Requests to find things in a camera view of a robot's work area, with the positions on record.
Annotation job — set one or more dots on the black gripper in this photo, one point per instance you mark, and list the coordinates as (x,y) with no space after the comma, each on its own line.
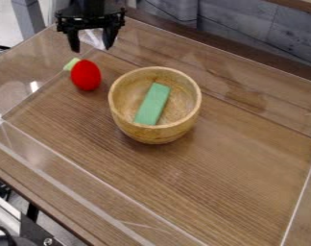
(70,20)

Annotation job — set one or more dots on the red plush strawberry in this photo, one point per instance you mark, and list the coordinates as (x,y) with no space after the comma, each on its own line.
(84,73)

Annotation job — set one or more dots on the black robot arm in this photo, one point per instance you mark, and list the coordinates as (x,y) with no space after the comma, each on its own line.
(94,6)

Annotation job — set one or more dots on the wooden bowl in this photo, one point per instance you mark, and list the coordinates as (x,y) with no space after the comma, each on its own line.
(128,91)

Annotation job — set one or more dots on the green rectangular block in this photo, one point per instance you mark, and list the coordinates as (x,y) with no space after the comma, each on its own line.
(152,104)

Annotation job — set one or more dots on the clear acrylic tray walls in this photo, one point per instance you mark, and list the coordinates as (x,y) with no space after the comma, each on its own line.
(226,186)

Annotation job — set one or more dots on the grey post upper left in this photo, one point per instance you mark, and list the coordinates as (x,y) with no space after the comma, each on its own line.
(29,17)

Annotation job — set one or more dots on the black metal bracket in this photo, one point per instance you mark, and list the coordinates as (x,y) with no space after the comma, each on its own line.
(32,235)

